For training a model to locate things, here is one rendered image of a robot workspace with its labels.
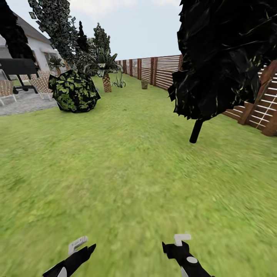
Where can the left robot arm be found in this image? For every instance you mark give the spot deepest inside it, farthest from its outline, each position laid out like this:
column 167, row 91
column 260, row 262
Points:
column 73, row 262

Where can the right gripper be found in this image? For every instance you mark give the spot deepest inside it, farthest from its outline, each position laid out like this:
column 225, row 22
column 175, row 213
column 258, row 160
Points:
column 173, row 251

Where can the charcoal grill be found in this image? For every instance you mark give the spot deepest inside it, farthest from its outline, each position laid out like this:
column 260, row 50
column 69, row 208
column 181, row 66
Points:
column 17, row 67

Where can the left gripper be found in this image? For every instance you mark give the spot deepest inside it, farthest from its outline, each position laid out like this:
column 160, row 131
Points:
column 81, row 256

